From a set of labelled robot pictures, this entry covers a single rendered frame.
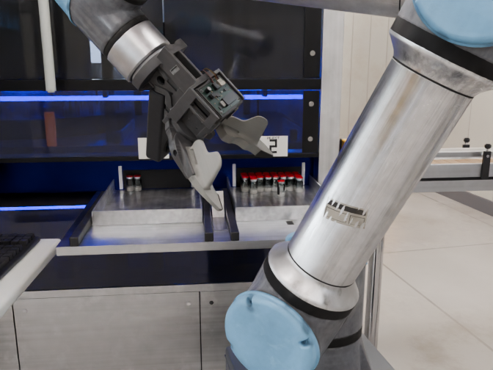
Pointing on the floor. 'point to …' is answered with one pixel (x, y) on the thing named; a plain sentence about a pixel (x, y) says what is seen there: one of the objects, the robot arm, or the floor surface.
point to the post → (329, 92)
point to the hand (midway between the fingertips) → (246, 185)
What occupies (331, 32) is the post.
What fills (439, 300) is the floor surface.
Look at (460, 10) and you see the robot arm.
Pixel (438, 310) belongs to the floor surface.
